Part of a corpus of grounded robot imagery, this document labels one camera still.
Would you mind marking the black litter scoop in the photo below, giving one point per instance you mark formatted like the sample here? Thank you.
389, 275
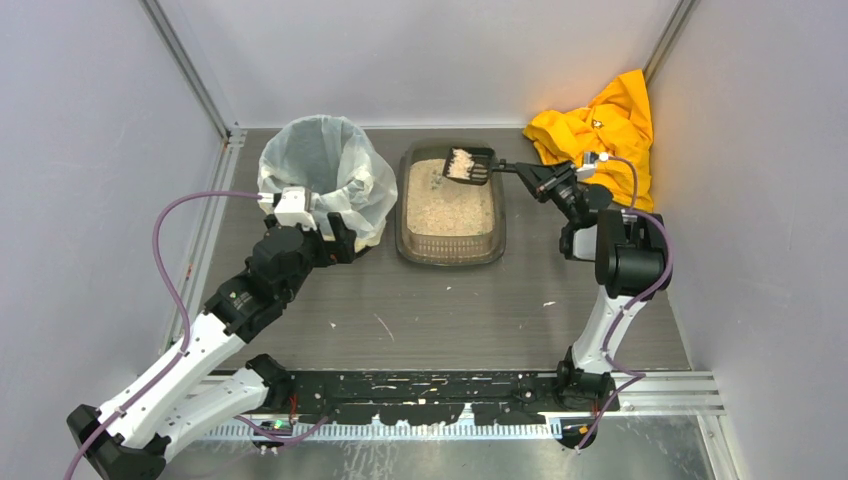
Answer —
486, 165

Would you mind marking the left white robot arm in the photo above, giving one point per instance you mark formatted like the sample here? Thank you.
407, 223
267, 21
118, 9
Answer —
136, 433

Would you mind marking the translucent white bin liner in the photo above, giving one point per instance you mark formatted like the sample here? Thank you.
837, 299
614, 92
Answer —
337, 162

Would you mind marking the brown plastic litter box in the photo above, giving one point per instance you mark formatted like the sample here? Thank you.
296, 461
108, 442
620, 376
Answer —
441, 250

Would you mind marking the beige cat litter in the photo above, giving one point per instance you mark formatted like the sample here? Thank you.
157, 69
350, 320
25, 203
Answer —
437, 206

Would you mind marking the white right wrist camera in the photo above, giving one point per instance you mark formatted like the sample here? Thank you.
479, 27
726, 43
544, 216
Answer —
590, 163

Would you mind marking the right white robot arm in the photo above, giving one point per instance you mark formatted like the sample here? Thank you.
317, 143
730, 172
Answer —
632, 258

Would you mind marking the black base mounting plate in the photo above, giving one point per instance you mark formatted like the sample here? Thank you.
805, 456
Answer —
424, 398

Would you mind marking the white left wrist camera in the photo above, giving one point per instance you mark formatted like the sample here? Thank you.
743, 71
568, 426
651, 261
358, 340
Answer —
292, 206

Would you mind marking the litter clump in scoop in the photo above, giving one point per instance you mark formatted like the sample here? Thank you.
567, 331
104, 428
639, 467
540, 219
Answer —
459, 165

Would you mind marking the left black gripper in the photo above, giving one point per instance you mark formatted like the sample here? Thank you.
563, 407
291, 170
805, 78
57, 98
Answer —
329, 238

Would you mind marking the aluminium frame rail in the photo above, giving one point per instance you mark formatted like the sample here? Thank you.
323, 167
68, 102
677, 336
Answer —
659, 393

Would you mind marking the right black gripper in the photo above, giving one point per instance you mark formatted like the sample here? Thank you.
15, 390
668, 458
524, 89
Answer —
549, 181

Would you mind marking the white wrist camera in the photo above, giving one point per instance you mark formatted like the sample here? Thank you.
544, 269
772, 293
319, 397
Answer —
292, 206
590, 163

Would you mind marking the yellow cloth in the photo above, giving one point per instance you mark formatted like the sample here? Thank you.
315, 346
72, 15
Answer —
618, 122

